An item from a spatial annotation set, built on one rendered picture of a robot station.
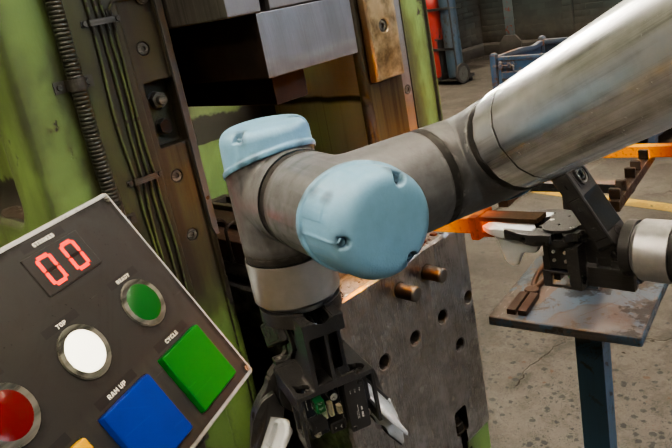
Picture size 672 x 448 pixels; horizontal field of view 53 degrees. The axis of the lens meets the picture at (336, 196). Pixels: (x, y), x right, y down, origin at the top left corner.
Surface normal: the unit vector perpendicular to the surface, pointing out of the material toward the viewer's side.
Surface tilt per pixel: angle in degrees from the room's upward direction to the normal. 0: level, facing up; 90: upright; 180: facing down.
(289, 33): 90
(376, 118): 90
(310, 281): 91
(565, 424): 0
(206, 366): 60
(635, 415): 0
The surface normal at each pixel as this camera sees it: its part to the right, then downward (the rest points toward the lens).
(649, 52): -0.87, 0.23
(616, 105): -0.63, 0.63
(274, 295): -0.33, 0.34
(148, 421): 0.72, -0.53
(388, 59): 0.71, 0.08
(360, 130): -0.68, 0.33
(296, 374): -0.18, -0.94
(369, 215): 0.52, 0.16
